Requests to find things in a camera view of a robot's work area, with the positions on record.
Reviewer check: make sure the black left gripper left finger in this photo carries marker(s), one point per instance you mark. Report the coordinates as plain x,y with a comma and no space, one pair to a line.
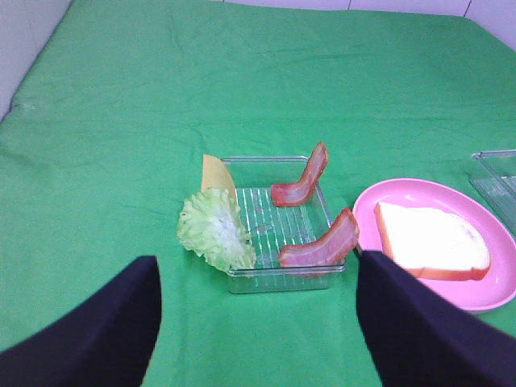
107,340

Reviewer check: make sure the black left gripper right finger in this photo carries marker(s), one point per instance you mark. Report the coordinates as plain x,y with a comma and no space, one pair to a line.
417,338

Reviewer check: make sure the bread slice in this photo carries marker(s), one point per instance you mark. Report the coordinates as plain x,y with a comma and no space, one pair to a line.
432,244

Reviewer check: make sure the green lettuce leaf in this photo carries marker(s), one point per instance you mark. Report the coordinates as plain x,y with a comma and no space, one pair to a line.
210,226

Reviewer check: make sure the bacon strip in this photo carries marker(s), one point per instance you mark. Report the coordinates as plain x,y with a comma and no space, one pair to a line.
329,249
298,192

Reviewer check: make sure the pink round plate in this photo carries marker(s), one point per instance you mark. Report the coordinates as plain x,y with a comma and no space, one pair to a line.
496,288

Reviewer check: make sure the clear left plastic container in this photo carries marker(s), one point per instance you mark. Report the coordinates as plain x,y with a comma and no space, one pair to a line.
271,227

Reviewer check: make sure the clear plastic container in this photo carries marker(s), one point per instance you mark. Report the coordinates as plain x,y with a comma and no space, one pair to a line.
271,227
494,179

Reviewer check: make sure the clear right plastic container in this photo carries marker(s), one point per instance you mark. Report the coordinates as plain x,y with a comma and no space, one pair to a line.
494,179

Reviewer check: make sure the yellow cheese slice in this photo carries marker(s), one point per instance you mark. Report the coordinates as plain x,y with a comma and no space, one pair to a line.
215,174

